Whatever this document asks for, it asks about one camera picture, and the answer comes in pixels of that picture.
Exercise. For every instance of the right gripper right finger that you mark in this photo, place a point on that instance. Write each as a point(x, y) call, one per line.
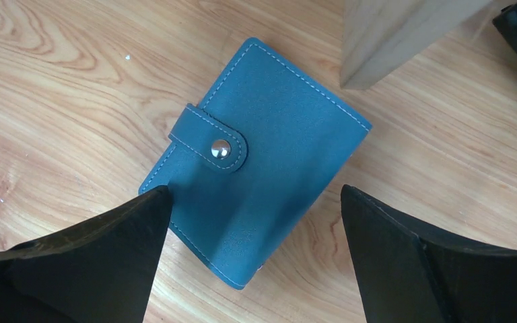
point(408, 270)

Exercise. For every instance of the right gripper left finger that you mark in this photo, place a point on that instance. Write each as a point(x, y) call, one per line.
point(99, 270)

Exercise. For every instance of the blue leather card holder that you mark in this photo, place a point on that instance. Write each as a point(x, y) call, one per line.
point(246, 163)

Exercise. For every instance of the wooden two-tier shelf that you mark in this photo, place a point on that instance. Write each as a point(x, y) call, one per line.
point(380, 36)

